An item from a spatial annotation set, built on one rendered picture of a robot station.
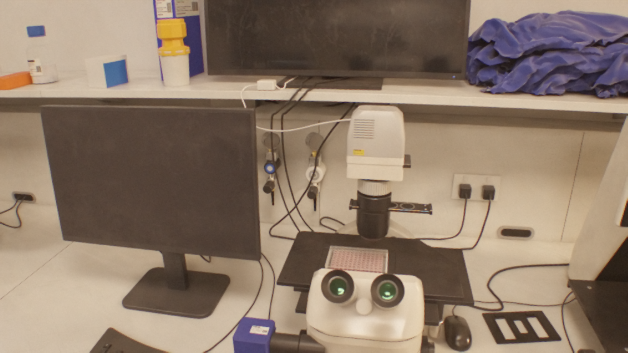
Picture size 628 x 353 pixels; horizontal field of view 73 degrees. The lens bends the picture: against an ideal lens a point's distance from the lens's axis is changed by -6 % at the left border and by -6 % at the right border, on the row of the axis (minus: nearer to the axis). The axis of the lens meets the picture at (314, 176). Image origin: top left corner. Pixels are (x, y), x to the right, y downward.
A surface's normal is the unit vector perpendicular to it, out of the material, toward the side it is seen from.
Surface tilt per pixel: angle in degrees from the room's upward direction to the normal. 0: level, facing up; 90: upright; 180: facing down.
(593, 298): 0
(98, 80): 90
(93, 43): 90
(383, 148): 90
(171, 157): 86
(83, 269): 0
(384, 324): 50
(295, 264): 0
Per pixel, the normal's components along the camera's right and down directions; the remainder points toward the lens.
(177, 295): -0.01, -0.93
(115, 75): 0.94, 0.11
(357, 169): -0.18, 0.36
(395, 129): -0.17, 0.08
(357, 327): -0.14, -0.32
